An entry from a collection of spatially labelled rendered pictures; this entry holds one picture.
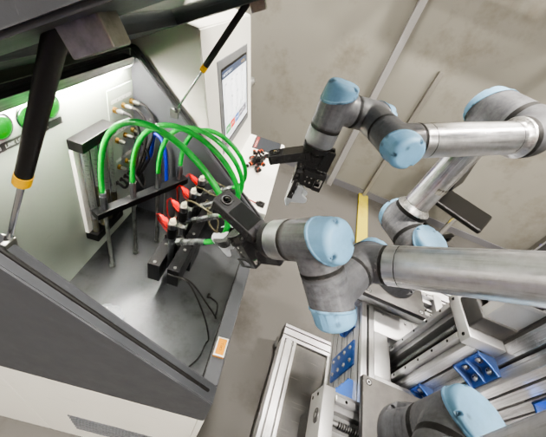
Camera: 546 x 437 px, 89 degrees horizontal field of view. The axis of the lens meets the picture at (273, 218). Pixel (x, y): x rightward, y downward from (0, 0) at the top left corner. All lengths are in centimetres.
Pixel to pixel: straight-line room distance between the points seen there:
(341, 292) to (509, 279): 22
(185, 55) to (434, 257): 86
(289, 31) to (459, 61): 160
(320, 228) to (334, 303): 12
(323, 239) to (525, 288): 26
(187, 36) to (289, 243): 73
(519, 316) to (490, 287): 35
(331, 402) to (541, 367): 45
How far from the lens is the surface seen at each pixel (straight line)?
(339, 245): 42
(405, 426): 78
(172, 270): 92
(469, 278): 49
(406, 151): 62
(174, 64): 103
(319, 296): 46
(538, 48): 353
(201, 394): 77
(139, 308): 103
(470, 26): 334
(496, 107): 96
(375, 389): 87
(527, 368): 85
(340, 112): 68
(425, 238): 98
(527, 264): 49
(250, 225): 53
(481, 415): 71
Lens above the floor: 172
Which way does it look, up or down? 40 degrees down
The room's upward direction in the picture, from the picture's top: 22 degrees clockwise
